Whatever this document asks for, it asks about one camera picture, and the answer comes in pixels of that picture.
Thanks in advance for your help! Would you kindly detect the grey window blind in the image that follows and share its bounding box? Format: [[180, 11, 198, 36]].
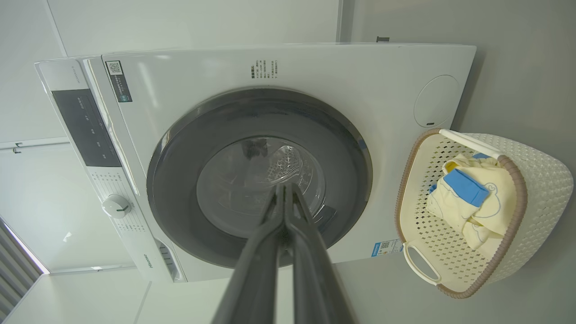
[[0, 217, 50, 311]]

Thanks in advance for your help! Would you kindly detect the cream garment with bear print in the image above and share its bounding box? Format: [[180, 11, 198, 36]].
[[427, 179, 480, 250]]

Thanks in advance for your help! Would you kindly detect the cream garment with blue cuff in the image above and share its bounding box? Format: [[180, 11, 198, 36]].
[[442, 153, 518, 261]]

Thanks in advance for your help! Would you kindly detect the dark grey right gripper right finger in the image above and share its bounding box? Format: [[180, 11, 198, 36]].
[[286, 184, 356, 324]]

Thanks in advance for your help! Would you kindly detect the dark QR info sticker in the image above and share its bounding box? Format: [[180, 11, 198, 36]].
[[106, 61, 133, 103]]

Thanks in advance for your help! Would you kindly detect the white plastic control knob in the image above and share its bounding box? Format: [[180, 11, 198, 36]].
[[102, 194, 132, 219]]

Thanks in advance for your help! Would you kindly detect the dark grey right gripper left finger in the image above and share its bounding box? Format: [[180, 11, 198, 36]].
[[211, 184, 286, 324]]

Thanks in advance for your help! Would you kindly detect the white front-load washing machine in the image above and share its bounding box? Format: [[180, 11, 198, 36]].
[[35, 43, 477, 283]]

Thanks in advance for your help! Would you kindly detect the blue energy label sticker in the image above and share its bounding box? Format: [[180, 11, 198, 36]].
[[371, 239, 403, 257]]

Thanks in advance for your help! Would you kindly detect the glass washer door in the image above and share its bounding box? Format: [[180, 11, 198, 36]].
[[147, 87, 373, 269]]

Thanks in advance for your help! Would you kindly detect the round white filter cover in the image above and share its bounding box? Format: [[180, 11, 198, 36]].
[[414, 75, 459, 128]]

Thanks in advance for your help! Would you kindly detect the cream perforated laundry basket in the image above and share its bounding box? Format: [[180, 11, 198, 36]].
[[395, 129, 574, 299]]

